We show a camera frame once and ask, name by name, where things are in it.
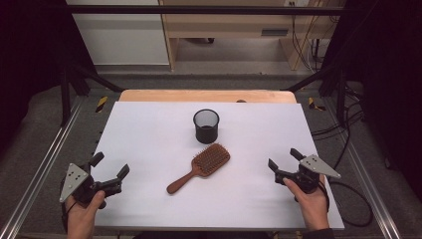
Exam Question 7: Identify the aluminium floor rail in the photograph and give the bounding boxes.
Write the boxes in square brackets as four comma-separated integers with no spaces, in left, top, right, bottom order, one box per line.
[322,99,403,239]
[0,96,85,239]

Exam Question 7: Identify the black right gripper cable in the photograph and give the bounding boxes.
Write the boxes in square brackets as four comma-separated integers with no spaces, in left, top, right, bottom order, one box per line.
[326,180,374,229]

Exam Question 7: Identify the white cabinet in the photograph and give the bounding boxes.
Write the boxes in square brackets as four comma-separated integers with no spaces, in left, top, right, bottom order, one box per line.
[65,0,171,66]

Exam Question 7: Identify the yellow black floor tape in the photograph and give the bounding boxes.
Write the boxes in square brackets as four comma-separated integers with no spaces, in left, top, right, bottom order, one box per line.
[95,96,109,114]
[308,96,327,113]

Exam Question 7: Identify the black horizontal frame bar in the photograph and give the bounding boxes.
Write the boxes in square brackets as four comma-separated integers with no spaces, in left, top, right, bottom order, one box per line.
[65,4,346,16]

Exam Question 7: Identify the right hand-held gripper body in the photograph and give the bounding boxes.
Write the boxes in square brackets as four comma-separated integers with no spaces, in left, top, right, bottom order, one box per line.
[296,153,342,195]

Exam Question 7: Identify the person's right hand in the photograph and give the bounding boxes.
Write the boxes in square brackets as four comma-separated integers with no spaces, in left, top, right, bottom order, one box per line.
[282,177,330,232]

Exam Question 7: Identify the light wooden desk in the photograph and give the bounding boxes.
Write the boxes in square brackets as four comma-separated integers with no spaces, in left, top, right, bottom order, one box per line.
[158,0,346,73]

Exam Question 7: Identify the person's left hand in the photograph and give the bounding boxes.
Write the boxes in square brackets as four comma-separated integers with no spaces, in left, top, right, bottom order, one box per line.
[64,189,106,239]

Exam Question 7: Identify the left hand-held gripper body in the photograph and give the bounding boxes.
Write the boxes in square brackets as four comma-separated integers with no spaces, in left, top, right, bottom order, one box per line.
[59,161,105,210]

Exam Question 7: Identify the white table sheet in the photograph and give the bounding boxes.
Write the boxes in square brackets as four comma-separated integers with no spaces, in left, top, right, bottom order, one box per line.
[89,101,345,232]

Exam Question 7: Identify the wooden table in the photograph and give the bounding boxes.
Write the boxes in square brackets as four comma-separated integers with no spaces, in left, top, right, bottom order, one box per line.
[117,89,298,105]

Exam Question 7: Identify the brown wooden hairbrush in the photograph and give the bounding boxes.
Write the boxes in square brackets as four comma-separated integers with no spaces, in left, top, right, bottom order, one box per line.
[165,142,232,195]

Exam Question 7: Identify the hanging black cables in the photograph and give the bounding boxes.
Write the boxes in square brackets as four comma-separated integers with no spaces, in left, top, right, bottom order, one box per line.
[289,0,333,74]

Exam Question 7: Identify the black mesh cup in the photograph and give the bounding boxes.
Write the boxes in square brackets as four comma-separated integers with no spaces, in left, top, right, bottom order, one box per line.
[192,109,221,145]

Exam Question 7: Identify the black metal stand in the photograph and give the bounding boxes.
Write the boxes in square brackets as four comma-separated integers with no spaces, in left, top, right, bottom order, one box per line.
[284,63,348,126]
[59,62,124,127]

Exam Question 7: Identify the black floor cables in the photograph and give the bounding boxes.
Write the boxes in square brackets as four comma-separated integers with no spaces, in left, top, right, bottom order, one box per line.
[311,83,366,171]

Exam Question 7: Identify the dark curtain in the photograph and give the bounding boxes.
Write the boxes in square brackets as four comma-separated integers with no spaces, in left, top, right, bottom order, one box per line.
[321,0,422,202]
[0,0,98,157]

